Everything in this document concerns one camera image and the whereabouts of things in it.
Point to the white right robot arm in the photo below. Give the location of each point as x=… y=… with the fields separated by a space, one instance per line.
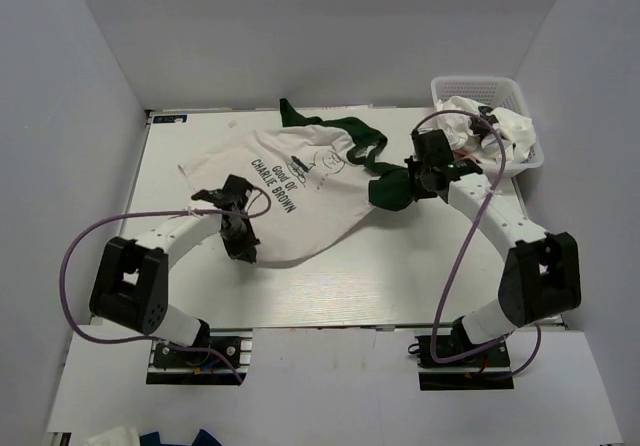
x=541 y=273

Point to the pink t shirt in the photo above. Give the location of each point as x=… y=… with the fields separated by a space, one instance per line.
x=462 y=154

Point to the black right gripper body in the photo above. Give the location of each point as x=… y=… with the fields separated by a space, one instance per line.
x=416 y=178

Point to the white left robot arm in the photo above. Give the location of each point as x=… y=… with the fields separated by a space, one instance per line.
x=132 y=283

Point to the white green Charlie Brown shirt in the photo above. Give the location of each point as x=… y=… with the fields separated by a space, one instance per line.
x=323 y=177

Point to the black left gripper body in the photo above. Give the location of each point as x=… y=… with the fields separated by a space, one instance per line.
x=241 y=239

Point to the white plastic basket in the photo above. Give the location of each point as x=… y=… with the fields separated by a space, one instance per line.
x=487 y=117

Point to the small label sticker on table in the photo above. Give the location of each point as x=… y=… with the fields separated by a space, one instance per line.
x=170 y=119

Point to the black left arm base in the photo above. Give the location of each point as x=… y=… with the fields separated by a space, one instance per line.
x=168 y=366

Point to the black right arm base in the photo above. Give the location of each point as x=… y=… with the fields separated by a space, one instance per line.
x=488 y=371

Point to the blue cloth at bottom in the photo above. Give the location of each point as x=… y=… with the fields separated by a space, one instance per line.
x=199 y=438

